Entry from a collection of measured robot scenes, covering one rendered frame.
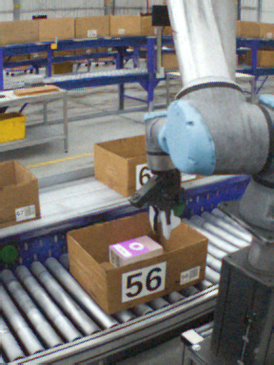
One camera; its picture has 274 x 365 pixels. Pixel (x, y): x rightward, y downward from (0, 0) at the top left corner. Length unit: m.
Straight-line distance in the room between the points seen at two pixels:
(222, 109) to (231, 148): 0.08
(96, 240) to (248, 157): 0.88
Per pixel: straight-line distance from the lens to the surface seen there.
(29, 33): 6.37
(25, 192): 1.69
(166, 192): 1.33
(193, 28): 0.98
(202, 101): 0.87
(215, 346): 1.26
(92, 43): 6.74
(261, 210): 0.97
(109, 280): 1.36
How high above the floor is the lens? 1.63
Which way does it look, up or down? 22 degrees down
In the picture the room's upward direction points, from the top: straight up
